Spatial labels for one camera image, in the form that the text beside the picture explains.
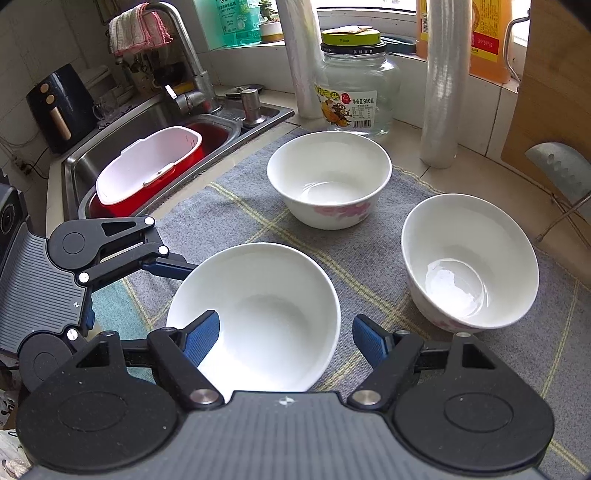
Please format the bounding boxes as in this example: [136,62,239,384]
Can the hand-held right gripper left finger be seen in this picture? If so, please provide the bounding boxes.
[76,310,225,412]

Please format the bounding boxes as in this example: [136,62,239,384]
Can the clear cling film roll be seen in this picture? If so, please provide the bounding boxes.
[419,0,472,169]

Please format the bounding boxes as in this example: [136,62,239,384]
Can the metal kitchen faucet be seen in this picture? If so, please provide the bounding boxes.
[147,2,222,116]

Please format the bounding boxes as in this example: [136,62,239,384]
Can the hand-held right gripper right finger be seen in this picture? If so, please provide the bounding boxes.
[347,314,495,411]

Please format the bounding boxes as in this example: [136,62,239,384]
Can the wooden cutting board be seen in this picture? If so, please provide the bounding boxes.
[501,0,591,195]

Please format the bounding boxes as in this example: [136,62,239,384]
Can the metal wire rack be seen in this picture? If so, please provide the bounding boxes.
[536,191,591,259]

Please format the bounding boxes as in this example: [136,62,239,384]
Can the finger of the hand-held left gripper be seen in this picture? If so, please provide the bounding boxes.
[65,327,103,354]
[76,215,198,289]

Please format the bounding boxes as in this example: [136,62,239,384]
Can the black-handled kitchen knife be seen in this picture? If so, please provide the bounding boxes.
[525,142,591,204]

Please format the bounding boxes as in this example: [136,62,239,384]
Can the glass jar with yellow-green lid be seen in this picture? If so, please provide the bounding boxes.
[314,27,402,139]

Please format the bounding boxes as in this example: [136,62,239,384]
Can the green detergent bottle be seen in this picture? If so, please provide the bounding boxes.
[194,0,262,49]

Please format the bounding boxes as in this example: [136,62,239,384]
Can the orange oil bottle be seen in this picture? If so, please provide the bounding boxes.
[416,0,531,85]

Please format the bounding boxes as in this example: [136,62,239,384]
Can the pink white dishcloth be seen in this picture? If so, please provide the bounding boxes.
[108,4,171,58]

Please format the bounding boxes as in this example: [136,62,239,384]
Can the red plastic basin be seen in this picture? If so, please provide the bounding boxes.
[87,121,242,219]

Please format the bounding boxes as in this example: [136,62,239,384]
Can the black air fryer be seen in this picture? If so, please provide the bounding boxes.
[25,64,99,155]

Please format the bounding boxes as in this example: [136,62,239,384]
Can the stainless steel sink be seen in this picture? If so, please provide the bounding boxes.
[62,95,296,222]

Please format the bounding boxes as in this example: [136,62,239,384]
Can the white pink-flower bowl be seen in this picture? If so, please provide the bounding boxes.
[267,130,393,230]
[165,242,341,394]
[401,193,541,334]

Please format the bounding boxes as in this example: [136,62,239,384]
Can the grey checked table mat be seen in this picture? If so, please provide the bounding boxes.
[90,127,591,480]

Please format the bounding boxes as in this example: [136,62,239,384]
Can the small potted plant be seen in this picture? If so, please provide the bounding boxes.
[257,0,284,44]

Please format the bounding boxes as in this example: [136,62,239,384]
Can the white plastic bag roll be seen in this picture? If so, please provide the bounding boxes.
[276,0,324,120]

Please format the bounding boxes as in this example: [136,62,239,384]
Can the metal sink dispenser knob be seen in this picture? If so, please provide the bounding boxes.
[240,88,266,129]

